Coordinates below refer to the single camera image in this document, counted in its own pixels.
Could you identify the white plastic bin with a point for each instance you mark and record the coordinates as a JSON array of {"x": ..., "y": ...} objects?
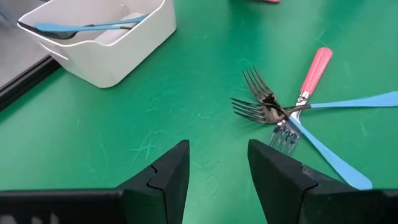
[{"x": 124, "y": 62}]

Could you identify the green table mat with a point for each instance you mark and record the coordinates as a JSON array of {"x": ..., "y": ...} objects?
[{"x": 202, "y": 62}]

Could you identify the black aluminium table frame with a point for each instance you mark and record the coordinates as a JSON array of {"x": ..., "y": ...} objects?
[{"x": 25, "y": 84}]

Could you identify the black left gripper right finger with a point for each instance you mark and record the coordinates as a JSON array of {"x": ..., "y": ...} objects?
[{"x": 280, "y": 193}]

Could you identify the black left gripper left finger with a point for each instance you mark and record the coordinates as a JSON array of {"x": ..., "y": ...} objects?
[{"x": 168, "y": 193}]

